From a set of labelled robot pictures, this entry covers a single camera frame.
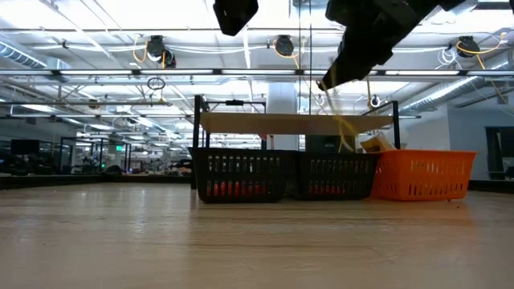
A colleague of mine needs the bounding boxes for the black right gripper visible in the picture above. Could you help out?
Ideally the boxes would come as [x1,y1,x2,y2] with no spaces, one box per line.
[316,0,443,92]

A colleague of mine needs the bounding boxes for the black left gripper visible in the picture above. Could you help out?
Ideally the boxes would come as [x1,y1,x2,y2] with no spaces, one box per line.
[212,0,260,38]

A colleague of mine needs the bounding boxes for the yellow crayon pack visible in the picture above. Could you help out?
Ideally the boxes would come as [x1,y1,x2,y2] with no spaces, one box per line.
[359,132,397,154]

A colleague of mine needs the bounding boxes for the black plastic slotted basket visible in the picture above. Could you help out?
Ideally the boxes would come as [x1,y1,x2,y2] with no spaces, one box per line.
[287,151,381,202]
[188,147,300,205]

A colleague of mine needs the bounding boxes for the orange plastic slotted basket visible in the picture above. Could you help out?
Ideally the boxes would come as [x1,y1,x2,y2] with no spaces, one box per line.
[369,149,478,202]

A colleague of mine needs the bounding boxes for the white column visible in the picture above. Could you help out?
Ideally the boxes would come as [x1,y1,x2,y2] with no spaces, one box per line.
[267,82,300,152]

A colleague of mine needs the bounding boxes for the wooden shelf riser black legs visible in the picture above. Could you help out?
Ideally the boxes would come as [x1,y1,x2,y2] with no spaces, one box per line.
[192,94,402,150]

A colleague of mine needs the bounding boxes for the black monitor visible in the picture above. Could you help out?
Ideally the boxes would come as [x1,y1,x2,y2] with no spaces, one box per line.
[10,139,41,157]

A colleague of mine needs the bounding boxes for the black ceiling cable reel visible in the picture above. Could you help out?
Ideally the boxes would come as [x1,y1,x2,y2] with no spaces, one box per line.
[145,35,177,69]
[455,35,481,59]
[274,35,296,57]

